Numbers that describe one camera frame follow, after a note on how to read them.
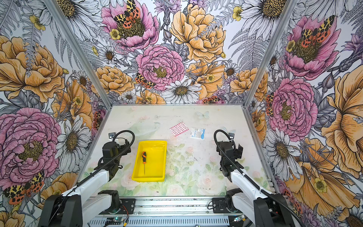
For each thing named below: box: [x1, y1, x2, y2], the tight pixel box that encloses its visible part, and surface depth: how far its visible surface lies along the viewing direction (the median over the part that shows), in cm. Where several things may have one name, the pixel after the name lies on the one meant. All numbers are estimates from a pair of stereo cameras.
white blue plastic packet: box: [190, 126, 206, 140], surface depth 107 cm
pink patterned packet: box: [169, 121, 190, 137], surface depth 109 cm
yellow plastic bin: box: [131, 140, 168, 183], surface depth 89 cm
